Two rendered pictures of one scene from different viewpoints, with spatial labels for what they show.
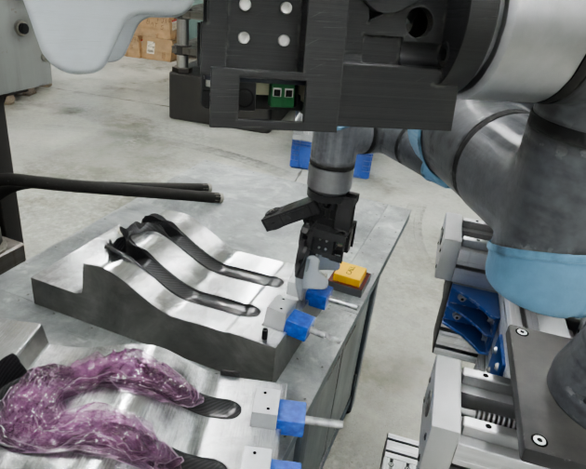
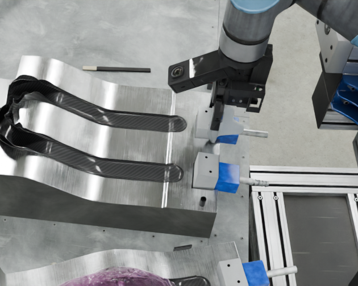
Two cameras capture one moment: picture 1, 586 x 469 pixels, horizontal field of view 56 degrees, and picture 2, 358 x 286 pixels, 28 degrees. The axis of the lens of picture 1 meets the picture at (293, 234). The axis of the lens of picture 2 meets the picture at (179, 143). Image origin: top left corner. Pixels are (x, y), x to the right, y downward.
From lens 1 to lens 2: 0.57 m
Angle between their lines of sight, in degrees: 31
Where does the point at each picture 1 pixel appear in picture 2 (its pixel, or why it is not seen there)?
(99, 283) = (12, 186)
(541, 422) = not seen: outside the picture
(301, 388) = (234, 227)
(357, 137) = (279, 8)
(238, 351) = (177, 218)
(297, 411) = (258, 272)
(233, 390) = (192, 264)
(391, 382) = not seen: hidden behind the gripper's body
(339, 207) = (257, 66)
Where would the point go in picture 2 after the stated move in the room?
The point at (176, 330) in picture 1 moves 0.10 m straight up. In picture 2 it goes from (106, 211) to (108, 179)
